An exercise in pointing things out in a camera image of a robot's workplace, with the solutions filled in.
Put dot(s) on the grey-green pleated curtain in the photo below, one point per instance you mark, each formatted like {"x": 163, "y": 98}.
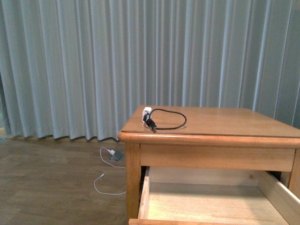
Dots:
{"x": 82, "y": 67}

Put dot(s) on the wooden drawer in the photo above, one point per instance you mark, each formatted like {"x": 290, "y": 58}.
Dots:
{"x": 189, "y": 196}

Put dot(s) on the white charger with black cable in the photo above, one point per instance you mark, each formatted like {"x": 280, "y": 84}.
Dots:
{"x": 147, "y": 119}

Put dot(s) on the open metal floor socket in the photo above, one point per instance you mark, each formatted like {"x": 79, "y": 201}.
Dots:
{"x": 116, "y": 156}

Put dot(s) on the wooden nightstand cabinet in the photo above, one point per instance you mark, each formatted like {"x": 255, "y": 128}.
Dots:
{"x": 213, "y": 138}

